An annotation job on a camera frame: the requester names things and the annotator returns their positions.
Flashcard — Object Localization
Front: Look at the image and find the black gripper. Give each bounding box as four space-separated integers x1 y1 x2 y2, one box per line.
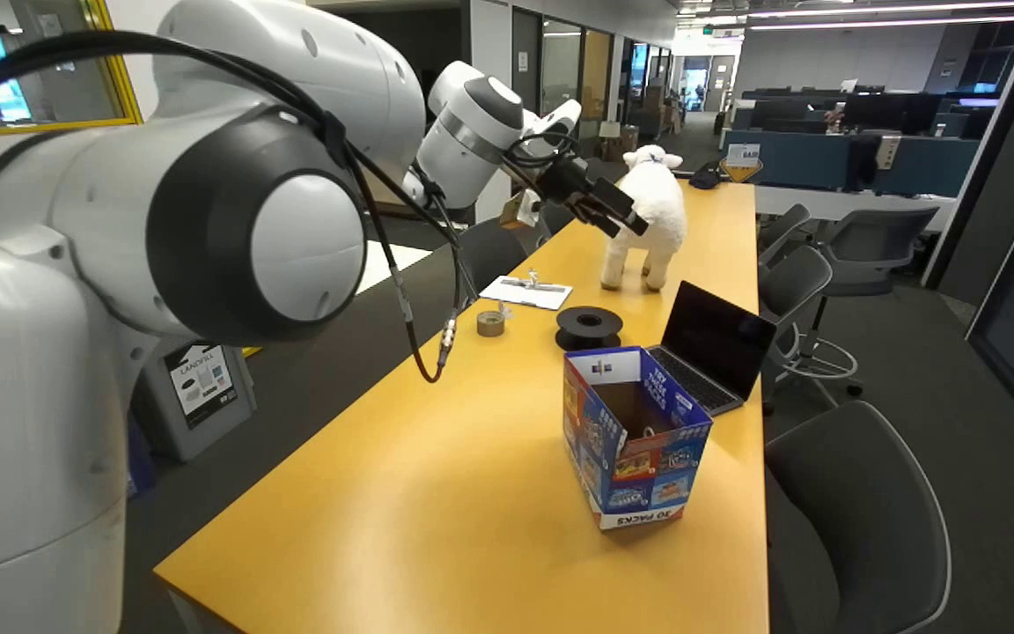
530 147 651 242

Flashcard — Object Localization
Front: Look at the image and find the grey control box with label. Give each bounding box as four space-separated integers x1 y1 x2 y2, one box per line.
131 334 260 464

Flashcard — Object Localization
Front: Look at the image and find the white plush sheep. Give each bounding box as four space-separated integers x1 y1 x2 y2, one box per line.
600 140 689 296

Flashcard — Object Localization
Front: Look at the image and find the small black bag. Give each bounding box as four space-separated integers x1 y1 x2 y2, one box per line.
688 155 728 194

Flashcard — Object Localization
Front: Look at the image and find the black filament spool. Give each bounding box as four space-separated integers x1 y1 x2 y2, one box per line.
554 302 628 351

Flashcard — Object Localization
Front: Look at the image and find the white paper sheet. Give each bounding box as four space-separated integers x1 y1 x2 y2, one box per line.
478 271 578 315

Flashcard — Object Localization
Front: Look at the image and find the open black laptop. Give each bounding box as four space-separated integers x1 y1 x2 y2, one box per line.
651 277 780 418

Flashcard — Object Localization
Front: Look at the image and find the dark office chair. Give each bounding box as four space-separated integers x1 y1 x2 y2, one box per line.
820 201 942 296
759 394 956 634
756 241 841 361

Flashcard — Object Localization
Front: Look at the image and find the blue office desk partition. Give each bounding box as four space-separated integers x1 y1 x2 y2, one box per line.
724 122 983 201

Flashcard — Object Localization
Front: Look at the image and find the yellow framed board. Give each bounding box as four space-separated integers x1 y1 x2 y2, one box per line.
0 0 149 140

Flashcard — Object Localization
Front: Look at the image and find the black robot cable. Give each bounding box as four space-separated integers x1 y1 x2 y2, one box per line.
0 27 468 386

